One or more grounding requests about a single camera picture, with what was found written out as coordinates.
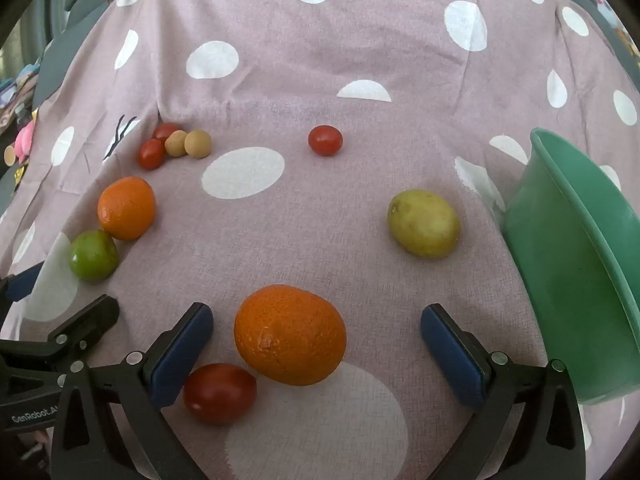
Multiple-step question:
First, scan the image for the pink polka-dot cloth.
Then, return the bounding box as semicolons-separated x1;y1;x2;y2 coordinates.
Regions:
0;0;640;480

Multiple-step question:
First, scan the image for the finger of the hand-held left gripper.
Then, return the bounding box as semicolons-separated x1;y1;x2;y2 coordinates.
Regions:
0;295;121;376
0;261;47;304

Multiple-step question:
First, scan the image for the red cherry tomato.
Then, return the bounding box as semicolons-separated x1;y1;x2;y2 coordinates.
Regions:
307;125;344;157
152;123;182;144
138;138;167;170
182;363;258;426

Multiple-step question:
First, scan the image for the pink plush toy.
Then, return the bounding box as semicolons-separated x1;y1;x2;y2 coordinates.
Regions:
14;121;37;163

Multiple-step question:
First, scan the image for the cartoon printed cushion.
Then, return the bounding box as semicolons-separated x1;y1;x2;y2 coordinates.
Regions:
592;0;640;61

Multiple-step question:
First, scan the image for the tan longan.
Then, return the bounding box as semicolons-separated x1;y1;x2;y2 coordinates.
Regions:
164;130;190;158
184;129;213;160

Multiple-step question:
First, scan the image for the green lime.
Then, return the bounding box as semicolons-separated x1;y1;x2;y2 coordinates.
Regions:
69;229;120;281

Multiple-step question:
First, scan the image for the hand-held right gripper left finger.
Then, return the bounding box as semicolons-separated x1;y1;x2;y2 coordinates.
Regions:
50;302;216;480

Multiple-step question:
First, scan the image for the small orange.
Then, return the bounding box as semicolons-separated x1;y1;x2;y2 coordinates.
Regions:
97;176;157;241

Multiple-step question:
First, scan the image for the large orange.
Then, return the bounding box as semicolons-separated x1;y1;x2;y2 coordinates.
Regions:
233;284;348;387

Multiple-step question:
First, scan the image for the yellow green lemon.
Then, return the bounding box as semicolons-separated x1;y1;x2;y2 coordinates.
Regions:
386;188;461;260

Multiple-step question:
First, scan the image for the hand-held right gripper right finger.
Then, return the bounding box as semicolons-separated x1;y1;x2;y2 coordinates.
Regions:
420;303;587;480

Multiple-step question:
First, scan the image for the green plastic bowl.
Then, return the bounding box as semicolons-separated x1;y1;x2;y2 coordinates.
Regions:
502;127;640;406

